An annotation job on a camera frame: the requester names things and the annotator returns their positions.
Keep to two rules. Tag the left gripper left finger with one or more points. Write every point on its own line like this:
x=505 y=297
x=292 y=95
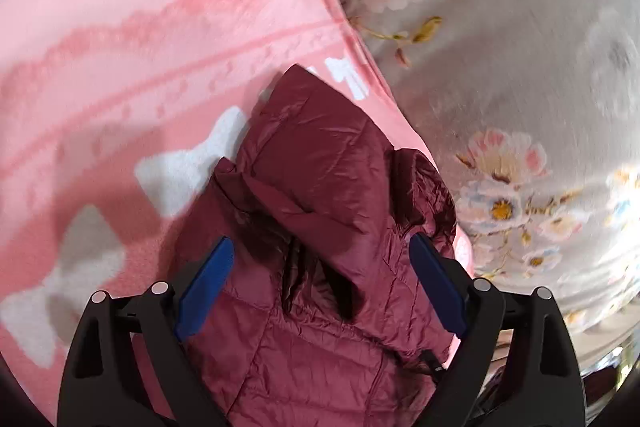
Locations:
x=102 y=384

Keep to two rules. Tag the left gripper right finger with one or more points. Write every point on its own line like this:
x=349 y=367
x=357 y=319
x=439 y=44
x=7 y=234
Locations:
x=515 y=364

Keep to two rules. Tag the maroon puffer jacket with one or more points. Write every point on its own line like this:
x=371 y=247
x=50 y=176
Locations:
x=322 y=321

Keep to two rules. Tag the pink fleece blanket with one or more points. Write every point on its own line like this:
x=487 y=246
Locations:
x=114 y=115

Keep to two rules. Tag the grey floral bed sheet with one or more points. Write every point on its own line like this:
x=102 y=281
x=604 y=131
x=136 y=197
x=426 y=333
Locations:
x=531 y=111

